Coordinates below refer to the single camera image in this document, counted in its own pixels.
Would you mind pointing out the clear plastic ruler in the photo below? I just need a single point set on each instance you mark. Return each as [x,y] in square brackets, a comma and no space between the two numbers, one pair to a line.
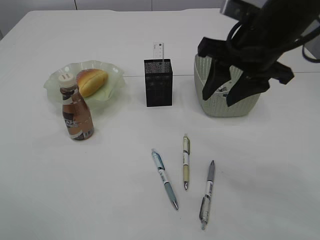
[158,50]

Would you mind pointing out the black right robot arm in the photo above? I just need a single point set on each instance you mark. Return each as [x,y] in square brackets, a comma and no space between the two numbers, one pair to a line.
[255,43]

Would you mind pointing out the yellow grip pen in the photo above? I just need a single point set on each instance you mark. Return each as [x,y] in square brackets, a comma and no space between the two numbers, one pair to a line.
[186,161]

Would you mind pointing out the blue grip pen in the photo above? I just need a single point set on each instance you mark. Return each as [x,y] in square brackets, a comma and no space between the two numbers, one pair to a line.
[164,178]

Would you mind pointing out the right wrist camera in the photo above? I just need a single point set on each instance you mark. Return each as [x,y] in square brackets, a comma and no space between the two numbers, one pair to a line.
[238,9]

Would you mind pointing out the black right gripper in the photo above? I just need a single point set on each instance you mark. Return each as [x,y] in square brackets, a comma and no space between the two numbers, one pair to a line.
[255,65]

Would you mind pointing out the sugared bread bun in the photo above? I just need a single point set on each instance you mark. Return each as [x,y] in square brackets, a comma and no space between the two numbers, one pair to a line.
[91,80]

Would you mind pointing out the green plastic basket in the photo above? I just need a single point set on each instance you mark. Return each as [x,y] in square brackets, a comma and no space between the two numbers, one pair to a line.
[216,105]

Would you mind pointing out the paper ball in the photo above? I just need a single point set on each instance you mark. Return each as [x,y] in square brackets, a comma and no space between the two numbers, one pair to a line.
[223,89]

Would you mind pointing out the black mesh pen holder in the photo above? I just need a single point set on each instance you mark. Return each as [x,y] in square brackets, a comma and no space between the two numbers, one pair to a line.
[158,78]

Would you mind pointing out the brown coffee bottle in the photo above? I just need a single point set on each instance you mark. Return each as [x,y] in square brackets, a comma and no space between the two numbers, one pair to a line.
[75,112]

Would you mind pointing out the grey white pen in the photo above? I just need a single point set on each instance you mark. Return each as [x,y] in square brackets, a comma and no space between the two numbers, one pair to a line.
[207,198]

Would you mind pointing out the green wavy glass plate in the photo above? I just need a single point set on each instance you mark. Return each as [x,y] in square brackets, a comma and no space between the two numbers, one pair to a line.
[99,99]

